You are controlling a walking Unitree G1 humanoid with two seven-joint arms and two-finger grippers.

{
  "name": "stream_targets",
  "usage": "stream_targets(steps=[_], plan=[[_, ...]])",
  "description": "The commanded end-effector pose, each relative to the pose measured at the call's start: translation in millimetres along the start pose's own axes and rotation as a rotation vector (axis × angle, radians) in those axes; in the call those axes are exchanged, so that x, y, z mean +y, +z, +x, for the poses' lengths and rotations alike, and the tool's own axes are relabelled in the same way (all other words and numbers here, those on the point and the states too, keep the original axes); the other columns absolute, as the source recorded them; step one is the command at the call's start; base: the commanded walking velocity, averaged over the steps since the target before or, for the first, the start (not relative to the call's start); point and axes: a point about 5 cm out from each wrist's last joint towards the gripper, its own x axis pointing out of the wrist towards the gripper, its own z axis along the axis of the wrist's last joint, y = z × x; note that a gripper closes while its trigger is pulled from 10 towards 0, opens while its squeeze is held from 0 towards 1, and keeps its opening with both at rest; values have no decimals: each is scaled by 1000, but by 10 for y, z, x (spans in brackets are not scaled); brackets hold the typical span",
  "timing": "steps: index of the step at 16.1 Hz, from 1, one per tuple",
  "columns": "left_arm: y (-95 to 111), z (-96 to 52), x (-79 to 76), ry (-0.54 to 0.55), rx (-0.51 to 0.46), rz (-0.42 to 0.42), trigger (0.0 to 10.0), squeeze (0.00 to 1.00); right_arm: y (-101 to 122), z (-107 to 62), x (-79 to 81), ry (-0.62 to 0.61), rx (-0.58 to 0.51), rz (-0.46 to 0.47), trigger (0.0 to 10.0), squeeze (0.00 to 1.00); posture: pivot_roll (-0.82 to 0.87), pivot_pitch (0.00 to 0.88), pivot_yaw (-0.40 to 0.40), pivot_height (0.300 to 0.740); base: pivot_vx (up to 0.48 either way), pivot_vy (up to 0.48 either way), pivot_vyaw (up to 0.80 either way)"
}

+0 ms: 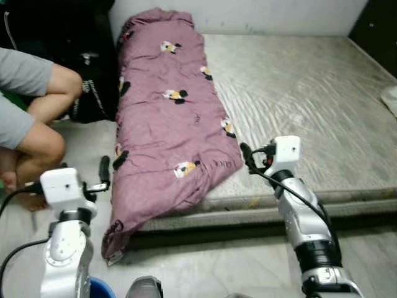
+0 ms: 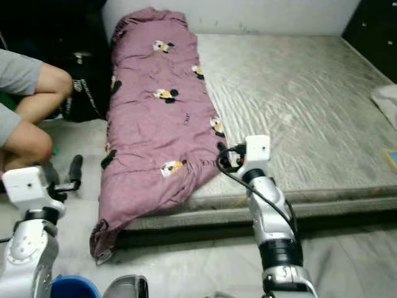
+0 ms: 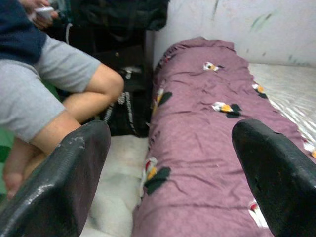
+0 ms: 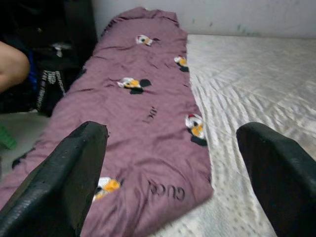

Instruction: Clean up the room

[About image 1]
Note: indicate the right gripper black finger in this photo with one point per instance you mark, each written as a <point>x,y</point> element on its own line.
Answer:
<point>247,158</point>

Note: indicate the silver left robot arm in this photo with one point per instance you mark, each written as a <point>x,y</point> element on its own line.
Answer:
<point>65,254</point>

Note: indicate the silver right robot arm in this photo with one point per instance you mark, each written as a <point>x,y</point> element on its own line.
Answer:
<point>307,223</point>

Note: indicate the person in grey clothes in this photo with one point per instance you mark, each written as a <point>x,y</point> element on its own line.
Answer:
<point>37,136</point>

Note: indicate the purple cartoon print blanket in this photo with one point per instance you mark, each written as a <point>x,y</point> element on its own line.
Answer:
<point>161,124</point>

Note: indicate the black bag with white print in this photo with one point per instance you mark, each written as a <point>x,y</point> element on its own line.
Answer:
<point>93,93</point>

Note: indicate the white quilted mattress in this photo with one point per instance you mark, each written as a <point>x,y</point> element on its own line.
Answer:
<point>310,93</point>

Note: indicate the blue plastic bucket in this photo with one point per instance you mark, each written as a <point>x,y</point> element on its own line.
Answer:
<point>102,290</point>

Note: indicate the grey left robot leg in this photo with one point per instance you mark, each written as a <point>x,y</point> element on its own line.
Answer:
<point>144,288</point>

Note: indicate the black bedside furniture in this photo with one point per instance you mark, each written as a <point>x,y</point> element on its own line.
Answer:
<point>49,25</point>

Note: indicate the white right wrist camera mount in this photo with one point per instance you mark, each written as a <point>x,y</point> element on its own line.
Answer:
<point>285,155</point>

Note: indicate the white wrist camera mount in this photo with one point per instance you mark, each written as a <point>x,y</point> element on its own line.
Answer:
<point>62,189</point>
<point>285,155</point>

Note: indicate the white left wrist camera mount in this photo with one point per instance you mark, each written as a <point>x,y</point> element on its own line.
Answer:
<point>62,189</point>

